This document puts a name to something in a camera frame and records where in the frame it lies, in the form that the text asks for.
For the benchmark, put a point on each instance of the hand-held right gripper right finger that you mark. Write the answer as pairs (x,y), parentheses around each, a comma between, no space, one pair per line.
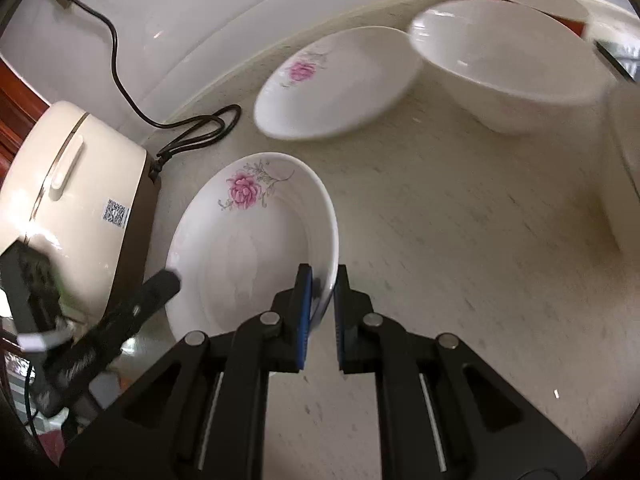
(340,320)

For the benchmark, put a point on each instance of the black glass cooktop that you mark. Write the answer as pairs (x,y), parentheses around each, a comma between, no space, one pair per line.
(617,60)

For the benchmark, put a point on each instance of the white plate with pink flower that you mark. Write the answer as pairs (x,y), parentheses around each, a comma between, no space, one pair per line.
(240,260)
(340,90)

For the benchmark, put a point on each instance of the large plain white bowl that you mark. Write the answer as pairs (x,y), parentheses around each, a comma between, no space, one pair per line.
(500,60)

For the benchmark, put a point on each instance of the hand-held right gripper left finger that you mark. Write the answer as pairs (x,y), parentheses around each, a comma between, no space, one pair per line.
(302,310)

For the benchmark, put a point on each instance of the white container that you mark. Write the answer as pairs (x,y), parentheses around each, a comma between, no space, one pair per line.
(622,200)

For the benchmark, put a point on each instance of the red-brown wooden cabinet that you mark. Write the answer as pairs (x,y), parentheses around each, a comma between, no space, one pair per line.
(15,105)

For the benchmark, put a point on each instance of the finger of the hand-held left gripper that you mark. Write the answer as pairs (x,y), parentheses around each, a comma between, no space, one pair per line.
(125,315)

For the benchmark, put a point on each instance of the cream and brown rice cooker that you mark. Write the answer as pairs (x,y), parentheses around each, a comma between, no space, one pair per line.
(75,210)

